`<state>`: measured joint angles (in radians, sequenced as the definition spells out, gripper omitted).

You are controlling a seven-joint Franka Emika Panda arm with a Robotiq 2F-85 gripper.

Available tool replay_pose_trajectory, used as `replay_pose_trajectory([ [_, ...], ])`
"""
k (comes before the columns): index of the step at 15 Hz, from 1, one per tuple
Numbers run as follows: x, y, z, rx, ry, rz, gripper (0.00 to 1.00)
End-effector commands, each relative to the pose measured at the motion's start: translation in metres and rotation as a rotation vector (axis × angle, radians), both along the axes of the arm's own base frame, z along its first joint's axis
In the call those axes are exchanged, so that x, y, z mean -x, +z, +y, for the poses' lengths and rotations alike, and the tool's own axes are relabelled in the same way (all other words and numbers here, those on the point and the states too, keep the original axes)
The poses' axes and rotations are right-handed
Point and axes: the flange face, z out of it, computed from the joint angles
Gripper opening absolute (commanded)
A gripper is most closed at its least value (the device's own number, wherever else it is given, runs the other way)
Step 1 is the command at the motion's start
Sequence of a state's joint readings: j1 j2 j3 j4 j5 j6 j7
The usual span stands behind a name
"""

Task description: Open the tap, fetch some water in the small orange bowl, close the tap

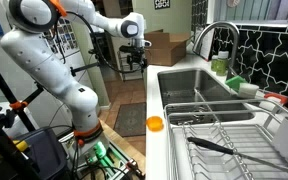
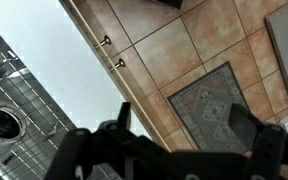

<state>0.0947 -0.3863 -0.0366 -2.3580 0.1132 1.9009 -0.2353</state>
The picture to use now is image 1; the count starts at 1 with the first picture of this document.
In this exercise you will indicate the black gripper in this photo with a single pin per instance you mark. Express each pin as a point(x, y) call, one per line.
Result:
point(134, 55)

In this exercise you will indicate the small orange bowl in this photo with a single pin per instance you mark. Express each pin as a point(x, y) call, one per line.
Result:
point(155, 123)

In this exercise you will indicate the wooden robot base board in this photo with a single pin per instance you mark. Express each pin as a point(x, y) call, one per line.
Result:
point(130, 161)

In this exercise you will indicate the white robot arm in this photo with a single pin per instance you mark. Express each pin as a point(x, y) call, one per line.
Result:
point(30, 19)

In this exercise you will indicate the brown cardboard box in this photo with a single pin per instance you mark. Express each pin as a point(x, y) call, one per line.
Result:
point(167, 48)

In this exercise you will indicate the grey floor mat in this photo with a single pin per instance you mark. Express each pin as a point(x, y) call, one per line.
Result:
point(131, 120)

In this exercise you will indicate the stainless steel sink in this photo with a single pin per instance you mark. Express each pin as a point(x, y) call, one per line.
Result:
point(179, 90)

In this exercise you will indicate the short green soap bottle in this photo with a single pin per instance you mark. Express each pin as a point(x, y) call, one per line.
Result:
point(214, 63)

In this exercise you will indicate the tall green soap bottle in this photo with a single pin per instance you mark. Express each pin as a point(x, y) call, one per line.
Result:
point(222, 63)

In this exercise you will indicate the green sponge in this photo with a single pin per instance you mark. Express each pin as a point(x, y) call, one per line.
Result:
point(234, 82)

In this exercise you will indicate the green clamp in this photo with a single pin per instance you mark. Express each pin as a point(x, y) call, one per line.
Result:
point(104, 157)

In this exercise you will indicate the white dish brush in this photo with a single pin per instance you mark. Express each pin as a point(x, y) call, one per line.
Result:
point(251, 91)

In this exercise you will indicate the metal dish rack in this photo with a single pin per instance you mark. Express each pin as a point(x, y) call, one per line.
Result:
point(253, 137)

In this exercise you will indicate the dark blue bin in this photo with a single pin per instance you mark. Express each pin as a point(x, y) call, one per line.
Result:
point(37, 155)

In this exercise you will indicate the black handled utensil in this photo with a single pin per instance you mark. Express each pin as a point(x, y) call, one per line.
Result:
point(212, 146)

